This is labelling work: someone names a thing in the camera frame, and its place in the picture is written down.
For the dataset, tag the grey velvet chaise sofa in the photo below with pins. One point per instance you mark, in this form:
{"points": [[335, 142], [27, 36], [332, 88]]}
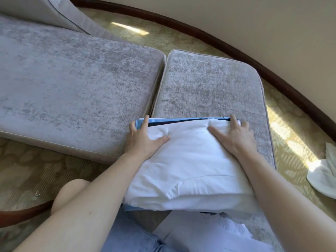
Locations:
{"points": [[68, 86]]}

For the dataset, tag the person's left hand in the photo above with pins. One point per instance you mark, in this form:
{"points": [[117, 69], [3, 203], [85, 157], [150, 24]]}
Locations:
{"points": [[141, 141]]}

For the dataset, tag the white T-shirt dark print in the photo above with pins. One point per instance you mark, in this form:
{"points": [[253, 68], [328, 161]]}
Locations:
{"points": [[189, 170]]}

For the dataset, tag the round wooden table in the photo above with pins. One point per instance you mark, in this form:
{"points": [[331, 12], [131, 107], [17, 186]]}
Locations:
{"points": [[23, 212]]}

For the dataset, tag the person's right hand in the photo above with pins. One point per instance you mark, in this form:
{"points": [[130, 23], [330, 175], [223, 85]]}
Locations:
{"points": [[233, 139]]}

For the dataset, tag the person's right leg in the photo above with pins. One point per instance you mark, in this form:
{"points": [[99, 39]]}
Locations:
{"points": [[68, 194]]}

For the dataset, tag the person's left forearm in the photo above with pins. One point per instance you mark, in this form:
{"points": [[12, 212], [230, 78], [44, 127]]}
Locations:
{"points": [[84, 212]]}

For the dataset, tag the grey splatter print T-shirt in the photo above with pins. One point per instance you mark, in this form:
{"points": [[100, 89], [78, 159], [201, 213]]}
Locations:
{"points": [[215, 231]]}

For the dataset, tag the light blue gradient splatter T-shirt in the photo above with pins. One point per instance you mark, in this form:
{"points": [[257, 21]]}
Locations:
{"points": [[178, 121]]}

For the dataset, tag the person's right forearm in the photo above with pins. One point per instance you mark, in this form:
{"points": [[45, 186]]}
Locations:
{"points": [[294, 207]]}

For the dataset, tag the dark wooden baseboard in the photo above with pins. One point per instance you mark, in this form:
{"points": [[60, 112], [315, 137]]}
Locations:
{"points": [[236, 44]]}

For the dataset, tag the white slipper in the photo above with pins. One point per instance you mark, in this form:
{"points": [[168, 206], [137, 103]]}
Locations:
{"points": [[323, 175]]}

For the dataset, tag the blue denim shorts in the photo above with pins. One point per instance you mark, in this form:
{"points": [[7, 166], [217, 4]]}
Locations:
{"points": [[131, 233]]}

